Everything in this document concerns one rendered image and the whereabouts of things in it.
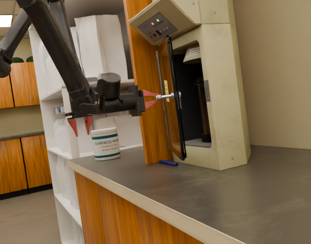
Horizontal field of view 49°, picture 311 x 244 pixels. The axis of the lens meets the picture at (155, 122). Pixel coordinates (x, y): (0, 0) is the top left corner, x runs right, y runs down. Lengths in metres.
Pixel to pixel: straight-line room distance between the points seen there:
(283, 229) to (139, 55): 0.97
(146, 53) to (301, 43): 0.59
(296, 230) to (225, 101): 0.60
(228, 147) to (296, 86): 0.43
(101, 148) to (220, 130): 0.75
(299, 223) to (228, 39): 0.69
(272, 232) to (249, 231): 0.04
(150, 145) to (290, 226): 0.86
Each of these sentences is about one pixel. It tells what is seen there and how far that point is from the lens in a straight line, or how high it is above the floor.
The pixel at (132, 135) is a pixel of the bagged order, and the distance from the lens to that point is 2.37.
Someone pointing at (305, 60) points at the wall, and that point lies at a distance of 1.40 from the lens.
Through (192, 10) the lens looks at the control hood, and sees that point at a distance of 1.13.
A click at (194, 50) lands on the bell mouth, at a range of 1.23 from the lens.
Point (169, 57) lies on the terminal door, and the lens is 1.08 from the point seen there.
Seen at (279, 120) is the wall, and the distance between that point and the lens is 1.52.
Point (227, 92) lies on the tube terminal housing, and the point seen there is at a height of 1.19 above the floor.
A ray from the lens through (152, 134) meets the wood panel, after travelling 1.42.
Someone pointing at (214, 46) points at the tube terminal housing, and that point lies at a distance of 1.15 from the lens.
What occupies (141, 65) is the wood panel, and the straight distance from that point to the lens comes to 1.42.
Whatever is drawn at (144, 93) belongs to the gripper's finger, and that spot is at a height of 1.22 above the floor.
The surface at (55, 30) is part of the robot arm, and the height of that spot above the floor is 1.41.
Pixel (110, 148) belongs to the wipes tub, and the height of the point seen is 0.99.
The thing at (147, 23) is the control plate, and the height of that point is 1.47.
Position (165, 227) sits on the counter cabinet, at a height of 0.86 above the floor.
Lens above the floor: 1.18
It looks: 3 degrees down
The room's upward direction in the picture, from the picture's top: 8 degrees counter-clockwise
